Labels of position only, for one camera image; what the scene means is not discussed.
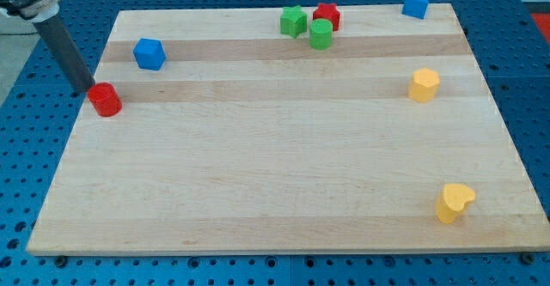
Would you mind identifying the blue cube block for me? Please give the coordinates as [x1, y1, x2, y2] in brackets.
[132, 38, 166, 70]

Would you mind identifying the green star block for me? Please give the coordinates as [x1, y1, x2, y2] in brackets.
[279, 5, 308, 39]

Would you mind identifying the yellow hexagon block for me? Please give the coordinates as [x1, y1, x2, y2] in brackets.
[407, 68, 440, 103]

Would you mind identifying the green cylinder block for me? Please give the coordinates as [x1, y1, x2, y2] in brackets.
[309, 18, 333, 50]

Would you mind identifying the red cylinder block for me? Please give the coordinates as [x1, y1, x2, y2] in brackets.
[87, 82, 123, 117]

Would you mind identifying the red star block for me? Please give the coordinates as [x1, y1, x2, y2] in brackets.
[313, 3, 341, 31]

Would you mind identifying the light wooden board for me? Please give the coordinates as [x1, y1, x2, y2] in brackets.
[27, 3, 549, 256]

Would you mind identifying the yellow heart block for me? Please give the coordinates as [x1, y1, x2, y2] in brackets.
[435, 183, 476, 224]

